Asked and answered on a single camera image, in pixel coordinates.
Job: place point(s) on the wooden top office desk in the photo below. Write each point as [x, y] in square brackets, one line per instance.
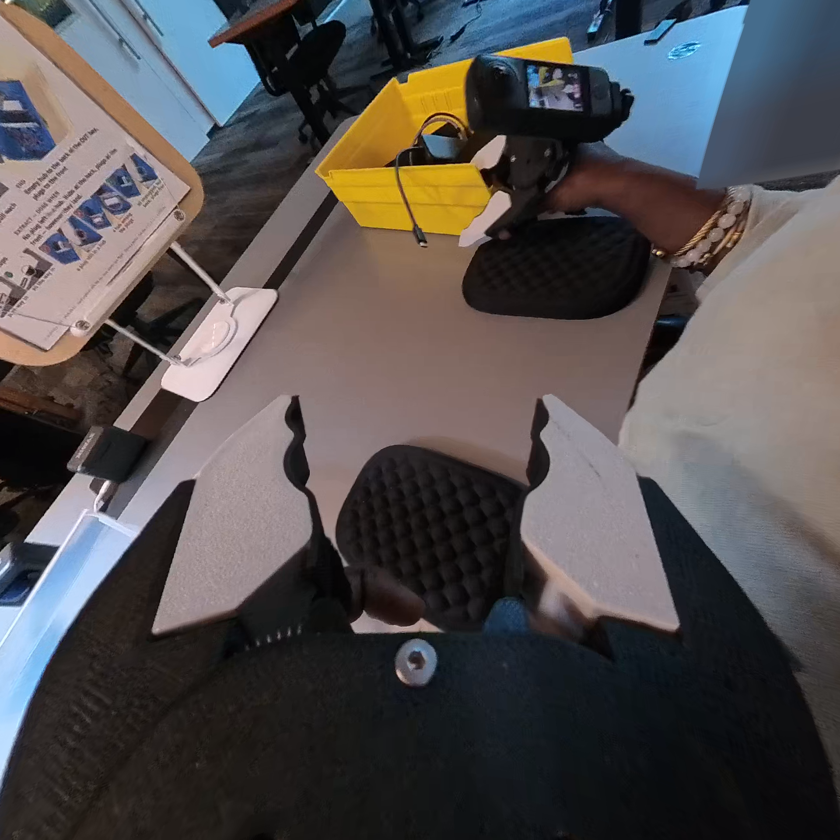
[256, 23]

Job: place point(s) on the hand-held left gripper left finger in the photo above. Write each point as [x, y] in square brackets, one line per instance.
[243, 518]

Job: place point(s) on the black office chair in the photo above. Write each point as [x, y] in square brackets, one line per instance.
[321, 46]

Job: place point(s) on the grey upright panel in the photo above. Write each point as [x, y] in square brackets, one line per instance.
[774, 85]

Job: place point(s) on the person's left hand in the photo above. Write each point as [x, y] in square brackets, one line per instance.
[387, 597]

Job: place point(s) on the black power adapter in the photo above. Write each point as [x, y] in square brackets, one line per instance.
[108, 449]

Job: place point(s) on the person's right hand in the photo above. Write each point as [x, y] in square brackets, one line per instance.
[630, 193]

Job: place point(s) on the white metal display stand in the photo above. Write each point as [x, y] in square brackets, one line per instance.
[216, 334]

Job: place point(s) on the white side desk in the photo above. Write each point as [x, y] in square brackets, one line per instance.
[656, 98]

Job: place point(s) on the wooden instruction board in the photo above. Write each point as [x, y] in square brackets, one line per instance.
[174, 216]

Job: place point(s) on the black smartphone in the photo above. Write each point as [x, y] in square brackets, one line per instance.
[660, 31]

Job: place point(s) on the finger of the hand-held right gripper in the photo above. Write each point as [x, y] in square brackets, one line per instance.
[489, 220]
[491, 154]

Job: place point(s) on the yellow plastic bin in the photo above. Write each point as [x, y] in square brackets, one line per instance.
[433, 190]

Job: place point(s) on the black quilted wrist pad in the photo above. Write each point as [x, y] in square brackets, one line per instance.
[558, 269]
[433, 525]

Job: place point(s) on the black usb hub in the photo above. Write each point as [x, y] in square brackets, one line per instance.
[439, 148]

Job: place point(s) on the white plastic box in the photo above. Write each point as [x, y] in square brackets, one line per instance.
[59, 590]

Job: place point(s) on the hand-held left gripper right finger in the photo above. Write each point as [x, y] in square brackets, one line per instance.
[590, 525]

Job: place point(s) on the printed instruction sheet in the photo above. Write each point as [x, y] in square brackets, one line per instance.
[79, 197]

